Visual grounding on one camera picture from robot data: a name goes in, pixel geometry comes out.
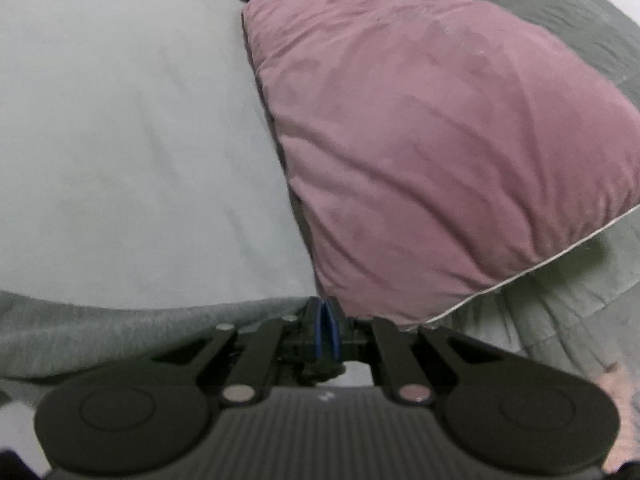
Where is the grey knit ruffled top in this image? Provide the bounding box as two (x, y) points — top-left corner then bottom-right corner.
(0, 290), (321, 380)

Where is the large pink pillow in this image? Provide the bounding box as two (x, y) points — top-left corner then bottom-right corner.
(241, 0), (640, 332)

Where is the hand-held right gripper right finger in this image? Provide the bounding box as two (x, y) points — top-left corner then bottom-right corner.
(322, 297), (506, 407)

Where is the grey pillow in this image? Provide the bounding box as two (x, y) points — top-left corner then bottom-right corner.
(365, 0), (640, 411)

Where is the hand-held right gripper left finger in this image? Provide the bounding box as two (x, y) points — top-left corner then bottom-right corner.
(150, 297), (323, 407)

